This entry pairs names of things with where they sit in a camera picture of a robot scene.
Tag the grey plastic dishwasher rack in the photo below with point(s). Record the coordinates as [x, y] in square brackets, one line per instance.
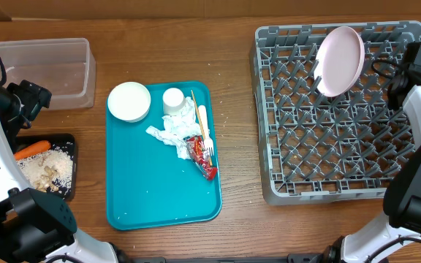
[314, 149]

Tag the white plastic fork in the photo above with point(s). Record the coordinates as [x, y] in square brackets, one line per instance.
[208, 142]

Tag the pile of rice and peanuts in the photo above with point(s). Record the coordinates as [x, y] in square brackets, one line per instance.
[50, 170]

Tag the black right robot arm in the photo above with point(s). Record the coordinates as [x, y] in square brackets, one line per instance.
[399, 224]

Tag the teal plastic serving tray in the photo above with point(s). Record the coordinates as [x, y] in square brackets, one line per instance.
[147, 185]

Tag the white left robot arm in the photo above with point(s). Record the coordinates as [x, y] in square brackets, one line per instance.
[36, 226]

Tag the white bowl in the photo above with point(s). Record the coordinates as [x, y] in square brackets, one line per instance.
[129, 101]

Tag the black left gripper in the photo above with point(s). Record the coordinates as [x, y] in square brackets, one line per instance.
[34, 96]

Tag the white tissue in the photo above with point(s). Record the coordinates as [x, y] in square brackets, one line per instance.
[177, 128]

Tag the black food waste tray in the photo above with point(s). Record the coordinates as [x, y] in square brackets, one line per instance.
[66, 143]

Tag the orange carrot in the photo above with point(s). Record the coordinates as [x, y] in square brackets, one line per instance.
[34, 149]

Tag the clear plastic bin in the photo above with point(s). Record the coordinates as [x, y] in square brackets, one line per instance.
[66, 67]

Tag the white paper cup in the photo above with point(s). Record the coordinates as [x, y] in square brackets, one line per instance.
[173, 101]

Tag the red snack wrapper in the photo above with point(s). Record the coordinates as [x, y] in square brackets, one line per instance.
[201, 157]

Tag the large white plate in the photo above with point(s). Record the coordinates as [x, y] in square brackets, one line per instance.
[340, 59]

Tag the wooden chopstick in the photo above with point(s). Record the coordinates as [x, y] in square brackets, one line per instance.
[198, 115]

